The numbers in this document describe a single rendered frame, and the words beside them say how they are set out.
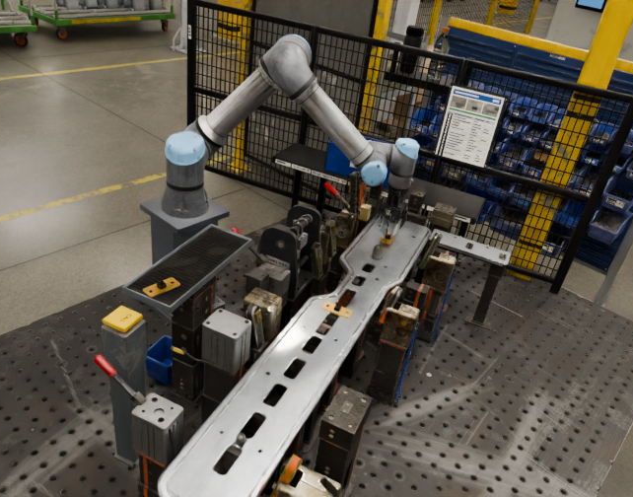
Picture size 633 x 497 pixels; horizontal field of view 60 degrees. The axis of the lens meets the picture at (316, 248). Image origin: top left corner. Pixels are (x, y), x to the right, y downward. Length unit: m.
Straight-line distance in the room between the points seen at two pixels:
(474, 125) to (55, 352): 1.72
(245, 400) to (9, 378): 0.81
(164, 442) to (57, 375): 0.70
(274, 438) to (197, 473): 0.18
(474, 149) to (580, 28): 5.87
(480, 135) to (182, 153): 1.21
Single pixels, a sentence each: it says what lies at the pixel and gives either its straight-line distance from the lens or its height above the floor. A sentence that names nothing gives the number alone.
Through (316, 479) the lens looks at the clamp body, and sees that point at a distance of 1.14.
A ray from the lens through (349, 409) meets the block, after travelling 1.30.
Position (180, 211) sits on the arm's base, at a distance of 1.77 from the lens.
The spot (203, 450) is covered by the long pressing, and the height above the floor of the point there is 1.00.
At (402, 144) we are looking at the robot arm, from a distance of 1.78.
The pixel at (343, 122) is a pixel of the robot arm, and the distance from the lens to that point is 1.62.
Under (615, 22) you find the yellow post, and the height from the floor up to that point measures 1.76.
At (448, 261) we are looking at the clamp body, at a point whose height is 1.04.
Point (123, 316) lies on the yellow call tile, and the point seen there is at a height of 1.16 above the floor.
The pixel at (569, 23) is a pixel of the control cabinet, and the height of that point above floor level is 1.10.
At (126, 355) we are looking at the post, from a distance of 1.31.
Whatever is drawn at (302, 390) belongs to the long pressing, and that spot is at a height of 1.00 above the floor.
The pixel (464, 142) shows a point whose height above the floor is 1.24.
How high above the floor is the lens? 1.98
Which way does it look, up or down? 32 degrees down
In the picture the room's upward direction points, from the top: 8 degrees clockwise
